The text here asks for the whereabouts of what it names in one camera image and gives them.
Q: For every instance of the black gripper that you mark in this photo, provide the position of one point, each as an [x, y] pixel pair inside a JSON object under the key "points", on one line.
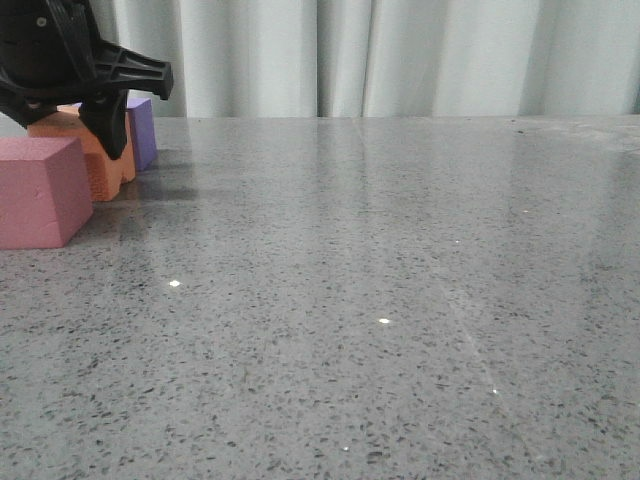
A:
{"points": [[49, 54]]}

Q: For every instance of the orange foam cube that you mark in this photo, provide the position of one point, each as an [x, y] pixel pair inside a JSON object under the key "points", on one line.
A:
{"points": [[62, 124]]}

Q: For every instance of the purple foam cube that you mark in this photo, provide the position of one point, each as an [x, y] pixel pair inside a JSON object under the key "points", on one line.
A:
{"points": [[140, 150]]}

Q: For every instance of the grey-white curtain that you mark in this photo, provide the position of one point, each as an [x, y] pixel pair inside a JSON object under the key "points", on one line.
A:
{"points": [[386, 58]]}

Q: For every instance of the pink foam cube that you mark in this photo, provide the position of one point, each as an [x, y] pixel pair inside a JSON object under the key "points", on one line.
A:
{"points": [[45, 193]]}

